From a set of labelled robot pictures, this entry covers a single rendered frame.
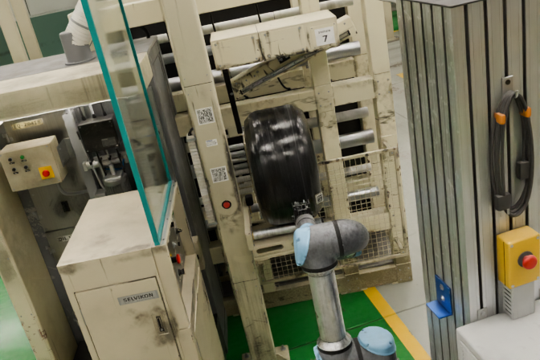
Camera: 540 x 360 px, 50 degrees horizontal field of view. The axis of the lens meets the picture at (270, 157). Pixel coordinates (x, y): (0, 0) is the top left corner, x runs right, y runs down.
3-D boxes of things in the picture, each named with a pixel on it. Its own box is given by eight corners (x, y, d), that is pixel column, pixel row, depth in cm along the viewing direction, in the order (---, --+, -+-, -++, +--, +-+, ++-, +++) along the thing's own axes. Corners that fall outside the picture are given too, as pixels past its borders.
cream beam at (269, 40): (216, 71, 276) (210, 41, 270) (217, 60, 299) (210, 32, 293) (341, 47, 276) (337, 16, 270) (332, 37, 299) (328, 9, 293)
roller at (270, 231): (250, 234, 272) (250, 229, 276) (252, 242, 273) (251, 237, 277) (323, 219, 272) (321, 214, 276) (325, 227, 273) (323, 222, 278)
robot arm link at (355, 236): (371, 210, 178) (354, 232, 225) (336, 217, 178) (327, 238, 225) (381, 247, 175) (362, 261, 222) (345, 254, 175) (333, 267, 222)
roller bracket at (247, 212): (248, 251, 271) (244, 234, 267) (245, 213, 308) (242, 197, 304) (255, 250, 271) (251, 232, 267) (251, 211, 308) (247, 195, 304)
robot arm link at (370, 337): (402, 374, 189) (398, 342, 184) (362, 383, 189) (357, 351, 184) (392, 349, 200) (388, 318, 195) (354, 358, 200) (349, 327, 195)
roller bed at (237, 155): (220, 200, 316) (208, 150, 305) (220, 189, 329) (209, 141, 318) (255, 193, 316) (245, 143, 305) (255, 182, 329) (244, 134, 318)
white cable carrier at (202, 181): (209, 227, 279) (186, 137, 261) (209, 222, 283) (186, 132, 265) (218, 226, 279) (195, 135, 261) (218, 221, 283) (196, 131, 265)
